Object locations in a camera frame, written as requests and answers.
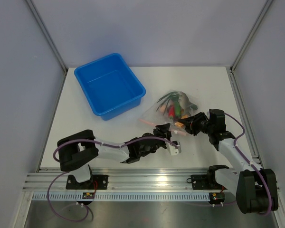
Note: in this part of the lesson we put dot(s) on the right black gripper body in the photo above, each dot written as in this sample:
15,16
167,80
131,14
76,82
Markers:
200,125

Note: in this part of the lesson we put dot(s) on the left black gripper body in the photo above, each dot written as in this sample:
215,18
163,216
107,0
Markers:
157,133

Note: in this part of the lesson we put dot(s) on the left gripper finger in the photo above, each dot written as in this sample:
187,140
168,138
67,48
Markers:
162,130
167,135

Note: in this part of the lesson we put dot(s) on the clear zip top bag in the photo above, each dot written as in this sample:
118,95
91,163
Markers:
153,117

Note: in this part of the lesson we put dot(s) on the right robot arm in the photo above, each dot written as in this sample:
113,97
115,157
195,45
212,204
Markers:
253,186

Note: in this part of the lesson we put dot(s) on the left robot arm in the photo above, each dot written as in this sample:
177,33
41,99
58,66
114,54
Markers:
76,151

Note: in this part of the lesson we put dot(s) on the orange toy food piece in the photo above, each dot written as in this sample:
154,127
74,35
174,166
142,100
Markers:
179,124

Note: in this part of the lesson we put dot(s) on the red toy chili pepper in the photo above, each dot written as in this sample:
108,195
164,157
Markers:
171,112

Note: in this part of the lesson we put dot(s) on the grey toy fish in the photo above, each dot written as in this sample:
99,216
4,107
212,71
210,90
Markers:
184,102

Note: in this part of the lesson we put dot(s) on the green toy scallion strands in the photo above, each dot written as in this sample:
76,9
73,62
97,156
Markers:
174,96

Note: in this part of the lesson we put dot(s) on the blue plastic bin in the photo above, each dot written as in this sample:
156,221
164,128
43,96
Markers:
110,86

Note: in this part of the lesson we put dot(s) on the right small circuit board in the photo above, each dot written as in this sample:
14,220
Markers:
218,196

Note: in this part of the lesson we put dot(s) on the small circuit board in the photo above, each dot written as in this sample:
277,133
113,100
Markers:
88,195
218,196

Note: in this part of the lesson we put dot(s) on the left small circuit board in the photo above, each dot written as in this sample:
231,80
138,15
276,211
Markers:
88,195

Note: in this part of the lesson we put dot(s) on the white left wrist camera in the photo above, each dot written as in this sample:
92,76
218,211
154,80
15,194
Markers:
174,149

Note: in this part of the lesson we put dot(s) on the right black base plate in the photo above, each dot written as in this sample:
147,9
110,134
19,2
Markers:
203,182

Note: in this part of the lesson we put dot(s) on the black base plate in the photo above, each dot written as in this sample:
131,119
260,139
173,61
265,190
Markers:
203,182
98,182

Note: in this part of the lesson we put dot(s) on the right aluminium frame post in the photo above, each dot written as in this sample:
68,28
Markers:
253,31

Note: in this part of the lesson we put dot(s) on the aluminium frame post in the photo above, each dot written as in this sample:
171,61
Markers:
253,31
37,17

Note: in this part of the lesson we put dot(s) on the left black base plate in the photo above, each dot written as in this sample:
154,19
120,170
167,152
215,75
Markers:
98,182

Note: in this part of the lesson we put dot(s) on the white slotted cable duct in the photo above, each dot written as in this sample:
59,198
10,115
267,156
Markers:
125,196

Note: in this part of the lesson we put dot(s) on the aluminium mounting rail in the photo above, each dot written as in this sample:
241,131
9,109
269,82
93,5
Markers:
124,180

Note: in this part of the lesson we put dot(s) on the left aluminium frame post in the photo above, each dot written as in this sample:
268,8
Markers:
37,17

